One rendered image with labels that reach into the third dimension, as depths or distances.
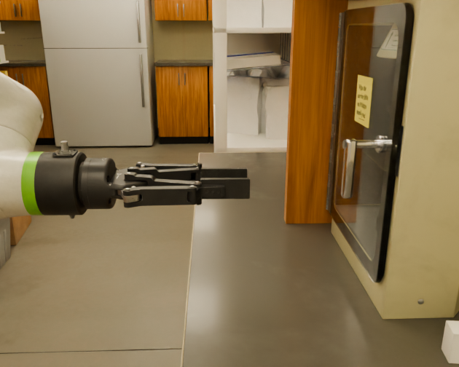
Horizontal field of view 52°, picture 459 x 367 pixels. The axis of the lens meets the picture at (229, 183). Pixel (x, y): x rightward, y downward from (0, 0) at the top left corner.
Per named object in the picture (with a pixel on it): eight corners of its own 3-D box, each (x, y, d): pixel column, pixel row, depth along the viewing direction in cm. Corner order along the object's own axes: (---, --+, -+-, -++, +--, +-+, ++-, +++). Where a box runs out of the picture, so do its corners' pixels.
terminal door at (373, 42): (331, 212, 99) (347, 10, 86) (380, 287, 70) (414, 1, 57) (328, 212, 99) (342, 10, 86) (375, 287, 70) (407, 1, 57)
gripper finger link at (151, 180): (127, 171, 67) (122, 174, 66) (202, 176, 66) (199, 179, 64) (128, 196, 69) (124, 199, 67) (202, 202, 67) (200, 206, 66)
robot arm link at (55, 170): (59, 206, 74) (39, 231, 65) (50, 133, 70) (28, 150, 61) (97, 205, 74) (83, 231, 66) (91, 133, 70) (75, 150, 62)
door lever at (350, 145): (377, 200, 69) (371, 194, 72) (384, 137, 66) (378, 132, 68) (341, 200, 69) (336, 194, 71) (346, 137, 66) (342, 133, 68)
